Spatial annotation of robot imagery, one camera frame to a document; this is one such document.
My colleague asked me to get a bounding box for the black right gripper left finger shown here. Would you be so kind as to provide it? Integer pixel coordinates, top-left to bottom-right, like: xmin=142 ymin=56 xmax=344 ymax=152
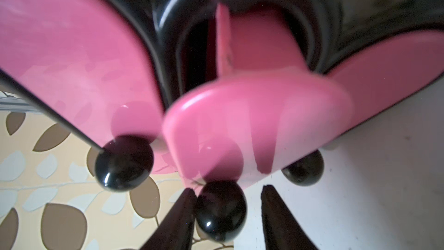
xmin=141 ymin=188 xmax=197 ymax=250

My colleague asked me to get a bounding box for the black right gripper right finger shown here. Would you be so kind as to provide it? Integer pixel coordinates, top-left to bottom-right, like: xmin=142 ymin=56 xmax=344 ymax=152
xmin=261 ymin=185 xmax=317 ymax=250

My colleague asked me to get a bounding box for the pink drawer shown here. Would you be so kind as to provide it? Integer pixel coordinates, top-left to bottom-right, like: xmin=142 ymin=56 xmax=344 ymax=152
xmin=1 ymin=0 xmax=180 ymax=191
xmin=163 ymin=5 xmax=353 ymax=243
xmin=280 ymin=29 xmax=444 ymax=186

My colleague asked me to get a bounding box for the pink top drawer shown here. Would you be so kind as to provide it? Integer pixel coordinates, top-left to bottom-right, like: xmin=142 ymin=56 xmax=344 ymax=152
xmin=1 ymin=0 xmax=180 ymax=191

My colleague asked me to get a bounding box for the pink bottom drawer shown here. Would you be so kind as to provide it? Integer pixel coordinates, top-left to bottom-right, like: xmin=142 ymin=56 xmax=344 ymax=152
xmin=280 ymin=29 xmax=444 ymax=186

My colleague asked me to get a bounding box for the black drawer cabinet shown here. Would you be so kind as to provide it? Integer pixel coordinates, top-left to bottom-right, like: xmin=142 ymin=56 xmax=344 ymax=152
xmin=69 ymin=0 xmax=444 ymax=102

